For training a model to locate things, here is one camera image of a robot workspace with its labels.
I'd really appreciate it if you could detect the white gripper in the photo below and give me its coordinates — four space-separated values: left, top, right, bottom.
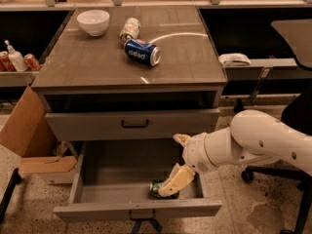
158 133 216 197

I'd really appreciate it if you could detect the crushed green can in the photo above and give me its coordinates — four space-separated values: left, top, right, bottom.
149 179 179 199

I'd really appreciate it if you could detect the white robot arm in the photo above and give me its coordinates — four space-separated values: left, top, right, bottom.
158 110 312 197

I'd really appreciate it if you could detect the grey top drawer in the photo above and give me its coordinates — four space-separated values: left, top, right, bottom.
46 108 220 141

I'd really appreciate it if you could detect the open grey middle drawer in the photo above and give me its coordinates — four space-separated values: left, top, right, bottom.
54 138 221 222

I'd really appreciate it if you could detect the grey drawer cabinet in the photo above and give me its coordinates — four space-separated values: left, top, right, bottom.
32 6 227 154

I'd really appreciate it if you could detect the blue Pepsi can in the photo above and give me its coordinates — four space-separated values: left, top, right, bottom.
124 39 161 66

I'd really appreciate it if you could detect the pale green white can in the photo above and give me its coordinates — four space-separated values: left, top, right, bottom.
120 18 140 44

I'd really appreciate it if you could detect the red soda can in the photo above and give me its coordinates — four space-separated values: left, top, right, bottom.
24 54 41 71

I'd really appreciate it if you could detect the red can at edge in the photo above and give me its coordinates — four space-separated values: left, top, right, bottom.
0 51 16 71

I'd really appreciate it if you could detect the white folded cloth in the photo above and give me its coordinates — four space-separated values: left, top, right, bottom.
218 53 251 66

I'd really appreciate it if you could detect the black office chair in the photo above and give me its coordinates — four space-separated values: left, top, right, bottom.
241 19 312 234

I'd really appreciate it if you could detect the brown cardboard box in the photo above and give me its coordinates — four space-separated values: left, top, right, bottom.
0 87 77 184

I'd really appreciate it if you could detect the white bowl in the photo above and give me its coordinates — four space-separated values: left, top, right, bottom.
77 10 110 36

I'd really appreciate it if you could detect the black stand leg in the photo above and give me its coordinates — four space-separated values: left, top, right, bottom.
0 168 21 224

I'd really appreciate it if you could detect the white pump bottle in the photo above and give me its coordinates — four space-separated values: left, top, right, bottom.
5 40 27 72

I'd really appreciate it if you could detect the black top drawer handle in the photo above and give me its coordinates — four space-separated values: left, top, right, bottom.
121 119 149 129

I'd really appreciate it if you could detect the black drawer handle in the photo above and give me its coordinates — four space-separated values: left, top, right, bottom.
121 119 149 129
129 210 156 221

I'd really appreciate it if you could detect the black middle drawer handle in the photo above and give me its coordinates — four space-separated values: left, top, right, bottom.
129 210 156 221

